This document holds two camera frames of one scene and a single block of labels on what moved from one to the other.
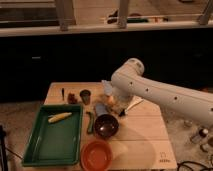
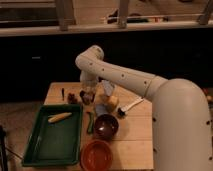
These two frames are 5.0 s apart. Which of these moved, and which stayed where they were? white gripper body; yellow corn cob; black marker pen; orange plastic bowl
Moved: white gripper body
Stayed: orange plastic bowl; yellow corn cob; black marker pen
